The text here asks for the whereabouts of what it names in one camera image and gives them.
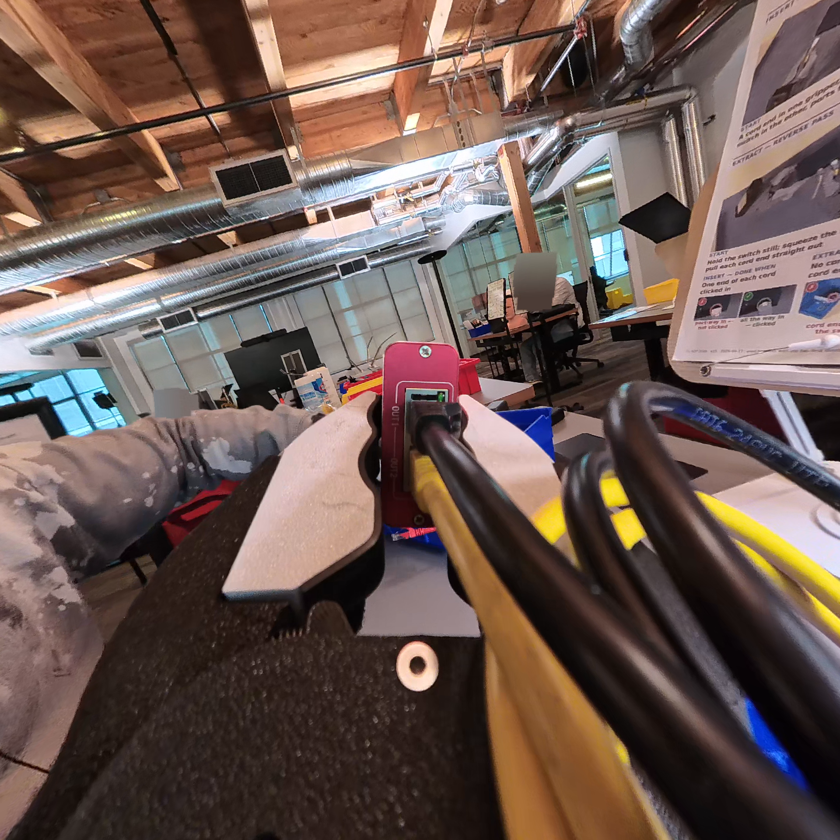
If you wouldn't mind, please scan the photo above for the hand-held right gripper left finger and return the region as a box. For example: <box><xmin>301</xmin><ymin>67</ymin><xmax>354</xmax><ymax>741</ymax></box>
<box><xmin>220</xmin><ymin>391</ymin><xmax>386</xmax><ymax>603</ymax></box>

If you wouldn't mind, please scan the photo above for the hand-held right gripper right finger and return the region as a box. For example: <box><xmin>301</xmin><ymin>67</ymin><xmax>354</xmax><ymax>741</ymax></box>
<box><xmin>457</xmin><ymin>394</ymin><xmax>562</xmax><ymax>522</ymax></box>

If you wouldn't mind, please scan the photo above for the black ethernet cable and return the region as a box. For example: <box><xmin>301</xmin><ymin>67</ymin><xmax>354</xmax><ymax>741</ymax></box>
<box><xmin>407</xmin><ymin>381</ymin><xmax>840</xmax><ymax>840</ymax></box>

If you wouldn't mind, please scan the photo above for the red metal ethernet adapter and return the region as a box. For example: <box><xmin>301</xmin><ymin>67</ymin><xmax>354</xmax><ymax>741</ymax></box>
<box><xmin>381</xmin><ymin>341</ymin><xmax>460</xmax><ymax>529</ymax></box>

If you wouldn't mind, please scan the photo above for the yellow ethernet cable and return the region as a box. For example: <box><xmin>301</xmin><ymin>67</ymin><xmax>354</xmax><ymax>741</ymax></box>
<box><xmin>408</xmin><ymin>451</ymin><xmax>840</xmax><ymax>840</ymax></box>

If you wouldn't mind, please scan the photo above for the blue plastic bin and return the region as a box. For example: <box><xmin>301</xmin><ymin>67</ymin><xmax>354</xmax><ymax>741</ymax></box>
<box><xmin>384</xmin><ymin>524</ymin><xmax>809</xmax><ymax>791</ymax></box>
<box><xmin>495</xmin><ymin>407</ymin><xmax>555</xmax><ymax>460</ymax></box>

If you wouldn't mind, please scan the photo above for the person's left forearm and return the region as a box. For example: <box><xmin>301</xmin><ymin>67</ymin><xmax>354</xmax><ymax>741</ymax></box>
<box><xmin>0</xmin><ymin>403</ymin><xmax>324</xmax><ymax>775</ymax></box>

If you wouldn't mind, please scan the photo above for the white wipes container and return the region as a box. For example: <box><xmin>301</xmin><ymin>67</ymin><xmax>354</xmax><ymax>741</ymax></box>
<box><xmin>294</xmin><ymin>366</ymin><xmax>342</xmax><ymax>411</ymax></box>

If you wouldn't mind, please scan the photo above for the black office chair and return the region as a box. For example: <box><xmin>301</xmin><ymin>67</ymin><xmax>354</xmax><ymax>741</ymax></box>
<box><xmin>558</xmin><ymin>281</ymin><xmax>605</xmax><ymax>378</ymax></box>

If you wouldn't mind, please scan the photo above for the black monitor screen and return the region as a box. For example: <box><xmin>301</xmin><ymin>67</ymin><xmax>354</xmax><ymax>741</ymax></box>
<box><xmin>223</xmin><ymin>327</ymin><xmax>322</xmax><ymax>409</ymax></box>

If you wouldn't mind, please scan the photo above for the wooden office desk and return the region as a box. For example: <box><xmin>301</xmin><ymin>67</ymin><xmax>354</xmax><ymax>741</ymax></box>
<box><xmin>588</xmin><ymin>303</ymin><xmax>677</xmax><ymax>382</ymax></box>

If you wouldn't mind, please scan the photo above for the black floor lamp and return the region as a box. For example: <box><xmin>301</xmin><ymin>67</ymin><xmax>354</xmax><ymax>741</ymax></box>
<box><xmin>418</xmin><ymin>249</ymin><xmax>468</xmax><ymax>360</ymax></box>

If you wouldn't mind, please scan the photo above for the dark wooden display board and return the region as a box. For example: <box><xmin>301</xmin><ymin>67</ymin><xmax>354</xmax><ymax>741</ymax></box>
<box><xmin>619</xmin><ymin>192</ymin><xmax>694</xmax><ymax>280</ymax></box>

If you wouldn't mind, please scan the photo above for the white board stand base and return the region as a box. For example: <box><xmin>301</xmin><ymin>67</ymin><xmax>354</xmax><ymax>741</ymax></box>
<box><xmin>764</xmin><ymin>392</ymin><xmax>840</xmax><ymax>542</ymax></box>

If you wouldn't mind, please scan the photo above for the wooden instruction board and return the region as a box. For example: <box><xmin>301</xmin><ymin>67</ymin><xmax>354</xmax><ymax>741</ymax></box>
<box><xmin>669</xmin><ymin>0</ymin><xmax>840</xmax><ymax>395</ymax></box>

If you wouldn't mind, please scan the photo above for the white air vent grille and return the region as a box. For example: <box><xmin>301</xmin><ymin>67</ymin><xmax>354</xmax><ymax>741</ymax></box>
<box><xmin>210</xmin><ymin>150</ymin><xmax>301</xmax><ymax>209</ymax></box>

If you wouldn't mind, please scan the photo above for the black ceiling pipe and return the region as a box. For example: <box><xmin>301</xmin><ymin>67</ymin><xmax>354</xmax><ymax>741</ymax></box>
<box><xmin>0</xmin><ymin>23</ymin><xmax>581</xmax><ymax>164</ymax></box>

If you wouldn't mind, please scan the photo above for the silver ventilation duct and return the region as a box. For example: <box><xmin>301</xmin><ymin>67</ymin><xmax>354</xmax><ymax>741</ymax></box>
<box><xmin>525</xmin><ymin>0</ymin><xmax>710</xmax><ymax>204</ymax></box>
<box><xmin>0</xmin><ymin>147</ymin><xmax>572</xmax><ymax>355</ymax></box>

